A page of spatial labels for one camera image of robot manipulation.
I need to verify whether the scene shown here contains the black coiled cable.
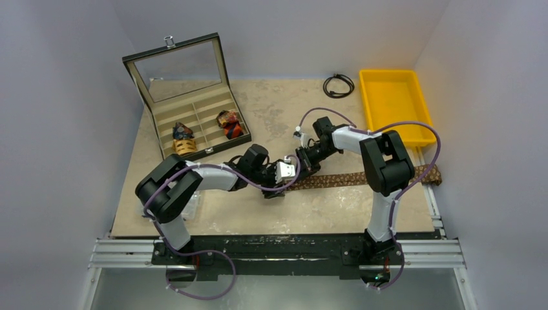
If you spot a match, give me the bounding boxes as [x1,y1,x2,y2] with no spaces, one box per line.
[322,74,355,99]

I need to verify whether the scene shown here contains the clear plastic screw box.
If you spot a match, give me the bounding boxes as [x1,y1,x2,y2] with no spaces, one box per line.
[136,190,203,221]

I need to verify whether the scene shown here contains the purple cable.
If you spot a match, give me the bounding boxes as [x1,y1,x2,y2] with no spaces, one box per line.
[143,154,302,300]
[296,107,442,292]

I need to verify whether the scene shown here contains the orange navy rolled tie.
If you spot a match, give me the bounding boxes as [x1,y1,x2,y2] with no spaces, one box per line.
[223,121,244,140]

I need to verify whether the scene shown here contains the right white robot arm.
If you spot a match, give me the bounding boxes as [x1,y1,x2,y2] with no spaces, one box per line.
[294,117,415,263]

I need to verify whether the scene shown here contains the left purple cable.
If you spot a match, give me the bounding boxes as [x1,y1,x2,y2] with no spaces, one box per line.
[143,154,302,300]

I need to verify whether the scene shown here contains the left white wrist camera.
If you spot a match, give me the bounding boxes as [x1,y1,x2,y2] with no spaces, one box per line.
[275,156,297,184]

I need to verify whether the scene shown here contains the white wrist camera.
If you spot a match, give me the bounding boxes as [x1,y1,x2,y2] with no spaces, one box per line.
[275,156,297,184]
[293,126,314,149]

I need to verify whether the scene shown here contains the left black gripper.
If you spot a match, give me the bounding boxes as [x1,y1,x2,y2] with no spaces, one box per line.
[249,160,286,198]

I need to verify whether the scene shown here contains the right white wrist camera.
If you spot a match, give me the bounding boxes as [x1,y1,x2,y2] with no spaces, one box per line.
[293,126,314,149]

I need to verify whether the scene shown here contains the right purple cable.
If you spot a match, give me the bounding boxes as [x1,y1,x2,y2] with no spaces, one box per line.
[296,107,442,292]

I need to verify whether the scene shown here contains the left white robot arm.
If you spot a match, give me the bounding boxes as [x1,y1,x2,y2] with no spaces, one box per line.
[134,144,300,264]

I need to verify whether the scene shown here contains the black tie display box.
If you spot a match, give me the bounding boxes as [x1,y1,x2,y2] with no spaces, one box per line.
[122,32,252,160]

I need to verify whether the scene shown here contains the multicolour patterned rolled tie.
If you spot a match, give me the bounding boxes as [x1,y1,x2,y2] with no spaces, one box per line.
[216,110,238,128]

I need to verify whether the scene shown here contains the yellow patterned rolled tie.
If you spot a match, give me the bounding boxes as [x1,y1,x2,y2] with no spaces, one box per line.
[172,138,198,156]

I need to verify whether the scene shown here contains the brown floral tie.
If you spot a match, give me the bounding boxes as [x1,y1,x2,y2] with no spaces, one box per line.
[288,165,442,191]

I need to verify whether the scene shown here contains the dark floral rolled tie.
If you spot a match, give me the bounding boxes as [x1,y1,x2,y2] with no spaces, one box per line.
[172,122,195,140]

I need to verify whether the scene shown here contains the yellow plastic tray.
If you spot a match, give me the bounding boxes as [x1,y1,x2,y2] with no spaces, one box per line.
[359,69,433,131]

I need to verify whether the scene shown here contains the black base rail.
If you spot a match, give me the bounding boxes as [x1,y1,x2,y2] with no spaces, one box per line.
[151,232,403,284]

